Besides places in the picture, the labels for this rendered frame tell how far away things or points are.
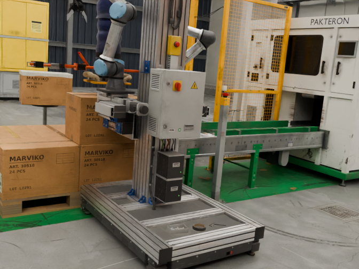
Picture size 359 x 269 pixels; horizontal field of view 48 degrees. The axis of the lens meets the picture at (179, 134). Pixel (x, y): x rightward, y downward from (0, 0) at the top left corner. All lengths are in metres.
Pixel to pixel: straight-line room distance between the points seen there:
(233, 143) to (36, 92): 2.55
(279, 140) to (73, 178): 2.29
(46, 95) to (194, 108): 2.83
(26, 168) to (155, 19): 1.51
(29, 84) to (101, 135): 2.00
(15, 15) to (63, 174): 7.79
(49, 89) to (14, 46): 5.61
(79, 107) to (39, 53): 7.66
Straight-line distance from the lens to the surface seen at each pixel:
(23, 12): 10.93
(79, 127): 3.41
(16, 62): 10.86
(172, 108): 2.74
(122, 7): 2.92
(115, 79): 3.10
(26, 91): 5.29
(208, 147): 3.92
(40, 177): 3.40
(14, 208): 3.43
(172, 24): 2.92
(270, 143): 4.49
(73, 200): 3.54
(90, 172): 3.52
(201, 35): 3.37
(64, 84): 5.34
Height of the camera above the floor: 1.29
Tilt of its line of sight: 10 degrees down
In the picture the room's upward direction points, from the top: 5 degrees clockwise
